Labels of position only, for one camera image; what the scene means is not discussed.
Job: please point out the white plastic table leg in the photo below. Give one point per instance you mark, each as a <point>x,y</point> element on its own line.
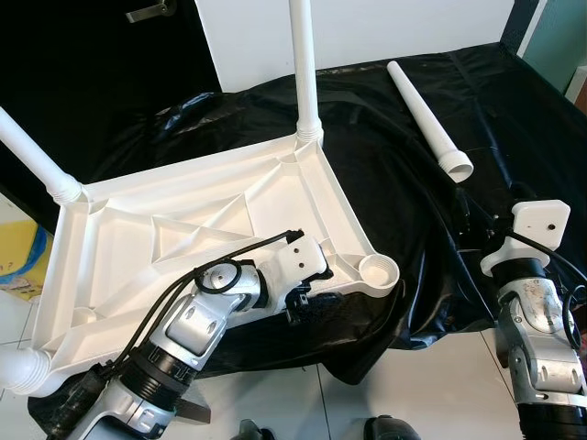
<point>422,115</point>
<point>37,156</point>
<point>18,371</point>
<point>304,64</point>

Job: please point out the white plastic table top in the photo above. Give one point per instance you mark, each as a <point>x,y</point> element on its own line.
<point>138,247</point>

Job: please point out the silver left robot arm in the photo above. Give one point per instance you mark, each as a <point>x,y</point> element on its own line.
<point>193,330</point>

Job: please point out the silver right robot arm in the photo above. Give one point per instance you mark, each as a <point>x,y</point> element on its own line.
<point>541,339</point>

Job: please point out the black plastic sheet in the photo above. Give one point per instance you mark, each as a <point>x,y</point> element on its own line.
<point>394,183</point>

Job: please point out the robot left leg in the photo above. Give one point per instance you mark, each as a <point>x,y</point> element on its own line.
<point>257,431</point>

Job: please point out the robot leg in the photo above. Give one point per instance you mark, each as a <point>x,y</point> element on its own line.
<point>393,429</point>
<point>257,431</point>

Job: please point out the robot right leg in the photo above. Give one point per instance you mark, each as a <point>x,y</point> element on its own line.
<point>393,429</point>

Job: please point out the brown wooden cabinet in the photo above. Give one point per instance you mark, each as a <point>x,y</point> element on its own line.
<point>580,84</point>

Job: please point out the yellow box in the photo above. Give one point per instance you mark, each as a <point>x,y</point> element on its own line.
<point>18,257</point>

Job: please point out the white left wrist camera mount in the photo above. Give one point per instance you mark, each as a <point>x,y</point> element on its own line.
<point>303,261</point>

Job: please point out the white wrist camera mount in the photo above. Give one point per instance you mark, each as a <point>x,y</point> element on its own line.
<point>541,220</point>
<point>303,261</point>

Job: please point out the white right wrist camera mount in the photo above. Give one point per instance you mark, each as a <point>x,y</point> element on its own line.
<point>541,220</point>

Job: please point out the dark grey door frame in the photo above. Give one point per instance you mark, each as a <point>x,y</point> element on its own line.
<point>523,18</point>

